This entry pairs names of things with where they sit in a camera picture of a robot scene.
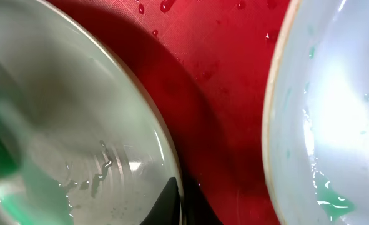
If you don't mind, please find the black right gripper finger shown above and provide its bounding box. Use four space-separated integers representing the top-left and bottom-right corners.
140 177 180 225

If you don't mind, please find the white plate stained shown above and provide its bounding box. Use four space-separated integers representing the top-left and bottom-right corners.
262 0 369 224
0 1 185 224

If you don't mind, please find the red plastic tray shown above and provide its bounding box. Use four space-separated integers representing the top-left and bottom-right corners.
54 0 288 224

